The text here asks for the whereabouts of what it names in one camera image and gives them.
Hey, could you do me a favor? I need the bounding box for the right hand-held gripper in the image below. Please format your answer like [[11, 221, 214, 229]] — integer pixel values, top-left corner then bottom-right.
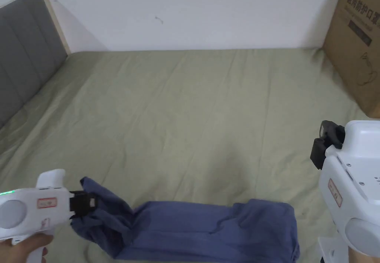
[[310, 120, 380, 263]]

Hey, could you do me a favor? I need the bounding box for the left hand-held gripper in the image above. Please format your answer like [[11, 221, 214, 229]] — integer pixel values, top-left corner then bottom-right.
[[0, 169, 98, 263]]

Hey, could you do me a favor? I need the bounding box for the person's right hand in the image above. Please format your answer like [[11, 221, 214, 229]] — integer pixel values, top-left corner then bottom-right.
[[349, 245, 380, 263]]

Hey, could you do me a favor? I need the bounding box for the person's left hand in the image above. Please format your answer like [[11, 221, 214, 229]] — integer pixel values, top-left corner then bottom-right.
[[0, 233, 55, 263]]

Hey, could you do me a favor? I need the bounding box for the grey padded headboard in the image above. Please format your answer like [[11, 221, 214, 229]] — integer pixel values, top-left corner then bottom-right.
[[0, 0, 72, 131]]

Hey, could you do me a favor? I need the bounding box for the bed with pale green sheet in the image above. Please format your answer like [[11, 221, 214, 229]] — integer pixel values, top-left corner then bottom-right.
[[0, 47, 380, 263]]

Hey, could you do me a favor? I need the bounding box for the brown cardboard carton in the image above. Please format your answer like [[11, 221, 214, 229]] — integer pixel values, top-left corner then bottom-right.
[[322, 0, 380, 119]]

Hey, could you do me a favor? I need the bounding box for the dark blue shirt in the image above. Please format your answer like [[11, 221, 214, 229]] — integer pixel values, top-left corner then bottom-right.
[[71, 176, 301, 261]]

